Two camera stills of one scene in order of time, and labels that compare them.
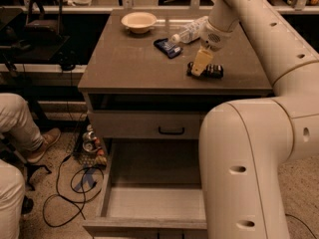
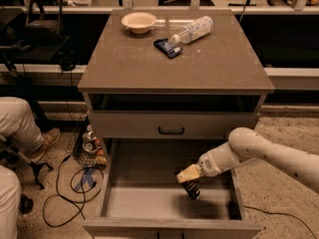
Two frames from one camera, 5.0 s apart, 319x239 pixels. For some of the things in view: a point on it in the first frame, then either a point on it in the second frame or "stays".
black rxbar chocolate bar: (211, 71) → (190, 186)
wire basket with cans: (88, 148) stays
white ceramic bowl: (141, 22) stays
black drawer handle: (171, 132) stays
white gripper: (213, 37) → (207, 165)
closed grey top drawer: (144, 124) stays
